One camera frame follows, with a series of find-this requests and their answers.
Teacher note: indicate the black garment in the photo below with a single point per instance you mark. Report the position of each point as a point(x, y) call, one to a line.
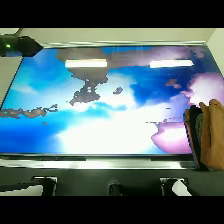
point(193, 133)

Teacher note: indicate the green garment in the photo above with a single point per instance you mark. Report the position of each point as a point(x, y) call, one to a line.
point(16, 46)

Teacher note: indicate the tan garment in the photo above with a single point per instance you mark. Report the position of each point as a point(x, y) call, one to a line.
point(213, 136)

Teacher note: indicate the silver frame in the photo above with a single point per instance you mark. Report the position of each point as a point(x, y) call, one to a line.
point(100, 164)

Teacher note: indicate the grey-green garment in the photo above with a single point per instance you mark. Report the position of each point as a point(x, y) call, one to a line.
point(199, 125)

